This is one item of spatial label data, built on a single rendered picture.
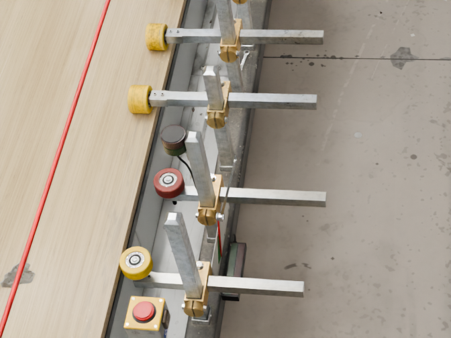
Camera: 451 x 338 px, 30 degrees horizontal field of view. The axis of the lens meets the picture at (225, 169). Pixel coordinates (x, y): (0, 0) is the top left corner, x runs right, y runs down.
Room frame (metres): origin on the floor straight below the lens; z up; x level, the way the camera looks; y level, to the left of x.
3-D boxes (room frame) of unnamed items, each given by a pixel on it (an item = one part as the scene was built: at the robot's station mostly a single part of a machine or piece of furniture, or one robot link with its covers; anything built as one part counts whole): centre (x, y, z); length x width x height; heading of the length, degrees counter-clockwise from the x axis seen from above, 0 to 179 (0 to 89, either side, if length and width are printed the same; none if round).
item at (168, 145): (1.32, 0.11, 1.14); 0.06 x 0.06 x 0.02
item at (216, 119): (1.57, -0.02, 0.95); 0.14 x 0.06 x 0.05; 163
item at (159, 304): (0.82, 0.21, 1.18); 0.07 x 0.07 x 0.08; 73
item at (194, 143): (1.31, 0.06, 0.91); 0.04 x 0.04 x 0.48; 73
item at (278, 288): (1.09, 0.07, 0.81); 0.43 x 0.03 x 0.04; 73
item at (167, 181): (1.38, 0.15, 0.85); 0.08 x 0.08 x 0.11
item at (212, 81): (1.55, -0.01, 0.87); 0.04 x 0.04 x 0.48; 73
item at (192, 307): (1.09, 0.13, 0.81); 0.14 x 0.06 x 0.05; 163
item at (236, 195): (1.32, -0.03, 0.84); 0.43 x 0.03 x 0.04; 73
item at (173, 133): (1.32, 0.11, 1.04); 0.06 x 0.06 x 0.22; 73
